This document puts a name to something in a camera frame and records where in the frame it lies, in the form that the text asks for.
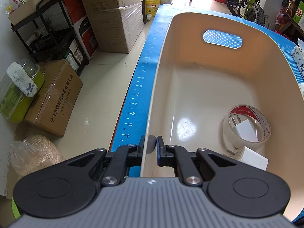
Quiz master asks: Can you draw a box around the clear tape roll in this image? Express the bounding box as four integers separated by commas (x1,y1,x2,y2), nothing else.
223,104,272,151

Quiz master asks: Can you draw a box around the beige plastic storage bin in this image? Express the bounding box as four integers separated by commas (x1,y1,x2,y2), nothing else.
139,12,304,221

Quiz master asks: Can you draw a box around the white power adapter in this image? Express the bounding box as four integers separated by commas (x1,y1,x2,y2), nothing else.
226,147,268,171
229,115,258,143

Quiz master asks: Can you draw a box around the blue silicone mat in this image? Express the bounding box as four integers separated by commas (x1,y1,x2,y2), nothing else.
110,4,304,223

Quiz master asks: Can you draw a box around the brown floor cardboard box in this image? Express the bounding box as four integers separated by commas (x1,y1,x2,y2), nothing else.
24,60,82,137

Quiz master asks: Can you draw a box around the bag of grain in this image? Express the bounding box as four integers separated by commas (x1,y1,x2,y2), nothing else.
10,135,62,177

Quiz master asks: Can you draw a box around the green plastic container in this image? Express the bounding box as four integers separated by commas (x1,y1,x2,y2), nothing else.
1,59,45,124

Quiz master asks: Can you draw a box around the white rolled towel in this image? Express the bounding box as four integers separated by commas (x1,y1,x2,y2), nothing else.
6,62,38,98

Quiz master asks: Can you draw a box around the black metal shelf rack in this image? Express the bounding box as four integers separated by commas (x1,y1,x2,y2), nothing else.
11,0,89,75

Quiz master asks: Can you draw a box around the lower wrapped cardboard box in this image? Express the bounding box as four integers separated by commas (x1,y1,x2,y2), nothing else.
82,0,144,53

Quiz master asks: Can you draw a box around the yellow oil jug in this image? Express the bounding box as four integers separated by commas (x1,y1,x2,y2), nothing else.
145,0,160,17

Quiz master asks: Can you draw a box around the white tissue box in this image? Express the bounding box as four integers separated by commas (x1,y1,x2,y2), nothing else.
291,39,304,78

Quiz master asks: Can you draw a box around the children's bicycle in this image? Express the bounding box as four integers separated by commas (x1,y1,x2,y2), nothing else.
225,0,265,26

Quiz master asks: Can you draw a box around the green white product box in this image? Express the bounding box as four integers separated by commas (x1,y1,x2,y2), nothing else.
293,7,304,30

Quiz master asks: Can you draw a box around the white cabinet appliance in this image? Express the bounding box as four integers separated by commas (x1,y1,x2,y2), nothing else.
262,0,297,32

